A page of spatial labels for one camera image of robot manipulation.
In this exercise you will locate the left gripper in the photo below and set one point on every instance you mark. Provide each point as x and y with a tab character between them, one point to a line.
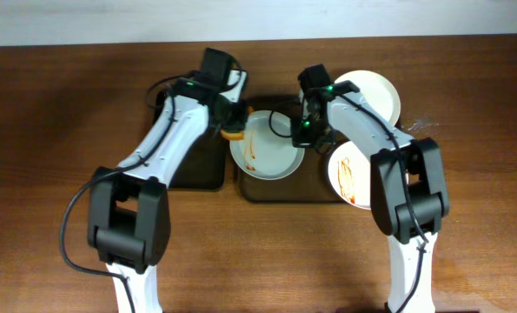
234	117

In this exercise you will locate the white plate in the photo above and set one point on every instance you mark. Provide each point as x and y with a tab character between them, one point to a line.
261	153
378	91
349	175

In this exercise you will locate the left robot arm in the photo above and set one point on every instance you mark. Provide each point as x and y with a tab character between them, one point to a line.
129	222

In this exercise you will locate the green and yellow sponge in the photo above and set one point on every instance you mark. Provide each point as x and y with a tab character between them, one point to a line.
232	135

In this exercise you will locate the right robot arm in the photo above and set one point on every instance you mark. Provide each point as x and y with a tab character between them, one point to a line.
408	190

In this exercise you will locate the black rectangular sponge tray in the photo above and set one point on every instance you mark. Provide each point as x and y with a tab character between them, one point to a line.
203	166

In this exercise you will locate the brown serving tray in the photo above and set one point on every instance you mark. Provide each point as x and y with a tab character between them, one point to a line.
309	183

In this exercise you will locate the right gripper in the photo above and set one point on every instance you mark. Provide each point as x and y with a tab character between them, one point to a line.
312	140

